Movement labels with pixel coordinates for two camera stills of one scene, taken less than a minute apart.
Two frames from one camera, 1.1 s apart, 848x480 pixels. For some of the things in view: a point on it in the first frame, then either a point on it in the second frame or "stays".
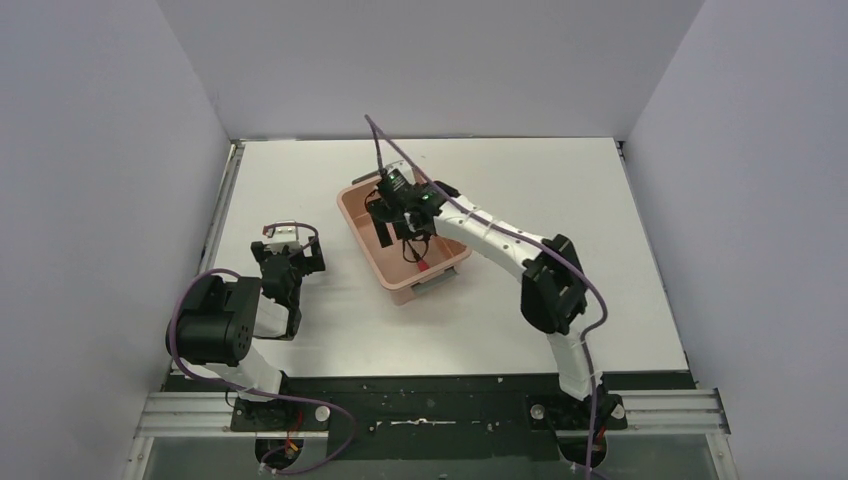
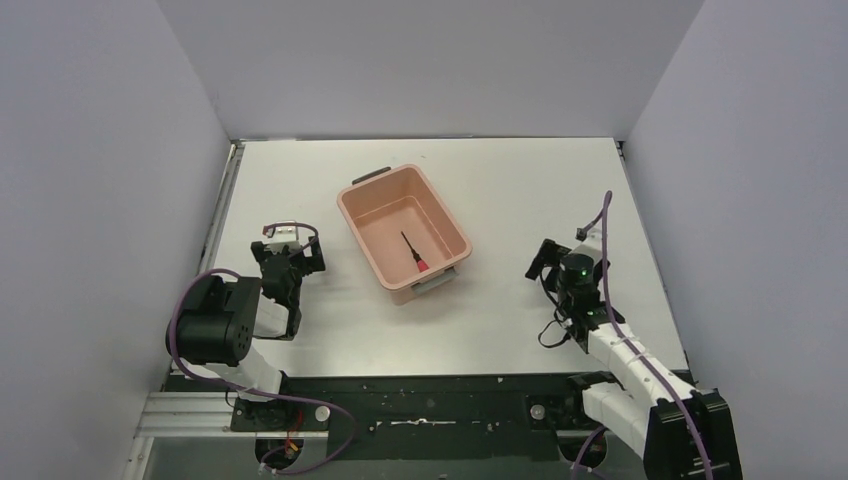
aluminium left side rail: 233,159 stays
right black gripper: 395,223 -> 546,263
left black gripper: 291,254 stays
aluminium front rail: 206,414 stays
